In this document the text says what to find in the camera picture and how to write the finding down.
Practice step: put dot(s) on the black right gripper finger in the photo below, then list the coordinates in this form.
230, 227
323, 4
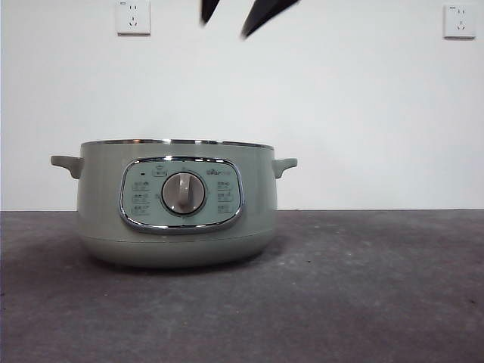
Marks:
266, 13
208, 9

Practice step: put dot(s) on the white wall socket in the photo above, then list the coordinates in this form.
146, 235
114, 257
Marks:
460, 22
133, 17

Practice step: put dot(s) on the pale green electric pot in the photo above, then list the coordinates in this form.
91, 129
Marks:
102, 189

